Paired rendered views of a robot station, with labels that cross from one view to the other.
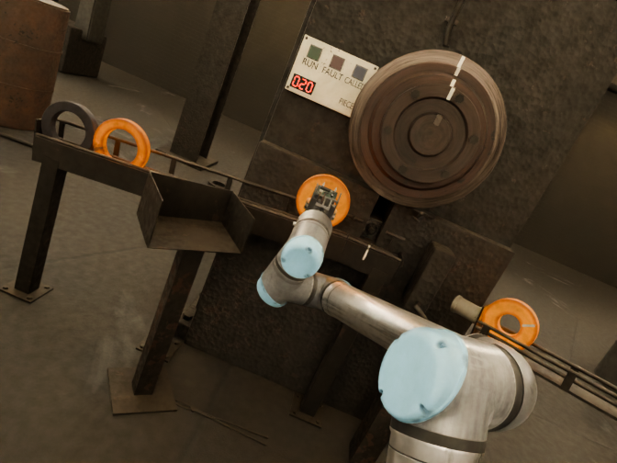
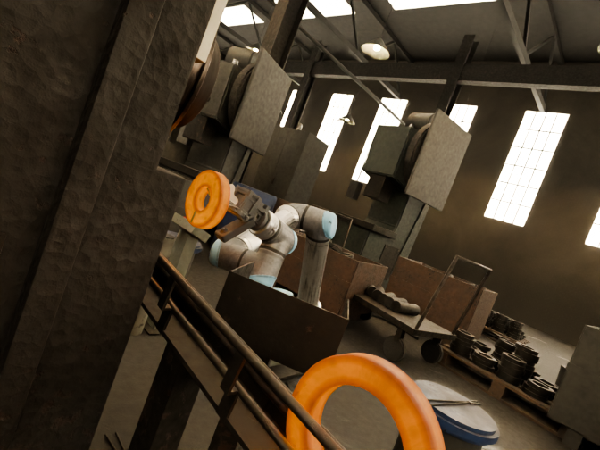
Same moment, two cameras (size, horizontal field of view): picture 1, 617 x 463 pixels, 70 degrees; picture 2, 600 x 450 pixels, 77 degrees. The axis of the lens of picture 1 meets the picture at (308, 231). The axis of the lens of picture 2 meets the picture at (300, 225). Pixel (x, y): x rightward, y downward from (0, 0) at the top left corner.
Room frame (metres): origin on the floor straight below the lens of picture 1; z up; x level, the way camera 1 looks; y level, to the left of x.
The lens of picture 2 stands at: (1.83, 0.87, 0.90)
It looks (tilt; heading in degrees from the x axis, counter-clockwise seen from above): 3 degrees down; 223
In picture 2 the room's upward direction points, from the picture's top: 21 degrees clockwise
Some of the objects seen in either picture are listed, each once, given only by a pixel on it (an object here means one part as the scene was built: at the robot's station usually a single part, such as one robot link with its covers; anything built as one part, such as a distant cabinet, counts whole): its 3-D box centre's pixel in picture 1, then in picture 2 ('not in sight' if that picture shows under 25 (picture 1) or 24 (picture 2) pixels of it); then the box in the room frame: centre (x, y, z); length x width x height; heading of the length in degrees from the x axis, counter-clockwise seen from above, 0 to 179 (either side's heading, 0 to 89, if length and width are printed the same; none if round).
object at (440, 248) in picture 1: (427, 277); not in sight; (1.46, -0.44, 0.68); 0.11 x 0.08 x 0.24; 1
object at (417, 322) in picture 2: not in sight; (396, 290); (-1.39, -0.70, 0.48); 1.18 x 0.65 x 0.96; 81
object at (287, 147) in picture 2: not in sight; (279, 190); (-2.53, -3.87, 1.00); 0.80 x 0.63 x 2.00; 96
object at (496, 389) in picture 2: not in sight; (519, 370); (-2.10, 0.29, 0.22); 1.20 x 0.81 x 0.44; 86
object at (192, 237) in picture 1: (165, 300); (240, 429); (1.18, 0.31, 0.36); 0.26 x 0.20 x 0.72; 126
